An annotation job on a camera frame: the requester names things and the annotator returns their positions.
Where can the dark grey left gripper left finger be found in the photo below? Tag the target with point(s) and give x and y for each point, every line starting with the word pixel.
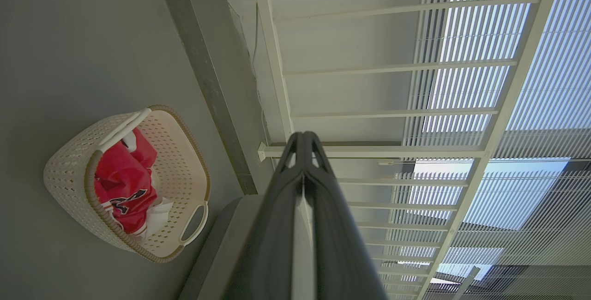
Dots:
pixel 277 244

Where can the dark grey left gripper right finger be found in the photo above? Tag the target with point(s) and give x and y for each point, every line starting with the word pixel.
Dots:
pixel 337 254

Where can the cream perforated plastic laundry basket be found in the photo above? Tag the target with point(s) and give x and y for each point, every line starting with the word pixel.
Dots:
pixel 69 175

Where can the grey fabric sofa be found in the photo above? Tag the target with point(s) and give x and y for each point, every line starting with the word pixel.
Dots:
pixel 217 254

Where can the white crumpled cloth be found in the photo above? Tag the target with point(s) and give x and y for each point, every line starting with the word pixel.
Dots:
pixel 159 214

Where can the red basketball jersey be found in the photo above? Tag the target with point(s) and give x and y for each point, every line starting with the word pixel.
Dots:
pixel 122 175

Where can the white metal railing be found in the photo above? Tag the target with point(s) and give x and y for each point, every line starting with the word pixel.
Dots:
pixel 272 37

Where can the white window blinds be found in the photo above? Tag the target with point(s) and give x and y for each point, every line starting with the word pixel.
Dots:
pixel 554 60

